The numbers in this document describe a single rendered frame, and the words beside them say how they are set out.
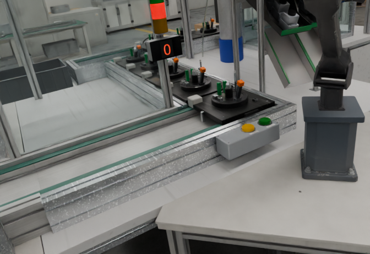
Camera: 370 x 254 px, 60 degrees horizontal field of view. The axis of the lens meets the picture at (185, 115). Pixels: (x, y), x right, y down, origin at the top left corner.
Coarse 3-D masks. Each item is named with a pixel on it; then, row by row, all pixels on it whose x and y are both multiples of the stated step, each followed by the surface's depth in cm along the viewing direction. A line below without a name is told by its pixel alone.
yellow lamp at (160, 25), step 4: (156, 20) 111; (160, 20) 111; (164, 20) 112; (156, 24) 112; (160, 24) 112; (164, 24) 112; (156, 28) 113; (160, 28) 112; (164, 28) 113; (156, 32) 113; (160, 32) 113; (164, 32) 113
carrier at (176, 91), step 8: (200, 64) 147; (192, 72) 143; (184, 80) 144; (192, 80) 144; (208, 80) 145; (216, 80) 149; (176, 88) 146; (184, 88) 141; (192, 88) 139; (200, 88) 139; (208, 88) 141; (216, 88) 140; (176, 96) 138; (184, 96) 136
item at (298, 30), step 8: (248, 0) 134; (256, 0) 129; (264, 0) 123; (288, 0) 130; (256, 8) 130; (264, 8) 124; (296, 8) 126; (264, 16) 126; (272, 16) 128; (272, 24) 122; (304, 24) 124; (280, 32) 118; (288, 32) 118; (296, 32) 120
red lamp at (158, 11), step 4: (152, 4) 110; (156, 4) 109; (160, 4) 109; (164, 4) 111; (152, 8) 110; (156, 8) 110; (160, 8) 110; (164, 8) 111; (152, 12) 111; (156, 12) 110; (160, 12) 110; (164, 12) 111; (152, 16) 112; (156, 16) 111; (160, 16) 111; (164, 16) 112
